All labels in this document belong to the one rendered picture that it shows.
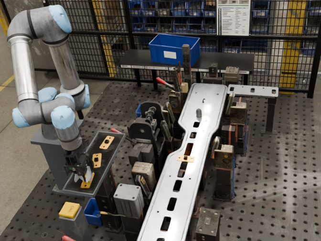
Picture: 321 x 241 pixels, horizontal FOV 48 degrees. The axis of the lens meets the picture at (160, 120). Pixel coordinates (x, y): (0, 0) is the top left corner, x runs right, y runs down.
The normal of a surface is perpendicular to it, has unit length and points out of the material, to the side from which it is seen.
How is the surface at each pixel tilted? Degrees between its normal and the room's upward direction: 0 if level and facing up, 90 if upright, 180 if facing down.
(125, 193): 0
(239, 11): 90
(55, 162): 90
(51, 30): 97
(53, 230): 0
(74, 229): 90
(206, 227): 0
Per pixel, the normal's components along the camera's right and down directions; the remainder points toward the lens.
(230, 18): -0.27, 0.62
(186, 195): -0.11, -0.78
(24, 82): 0.11, -0.36
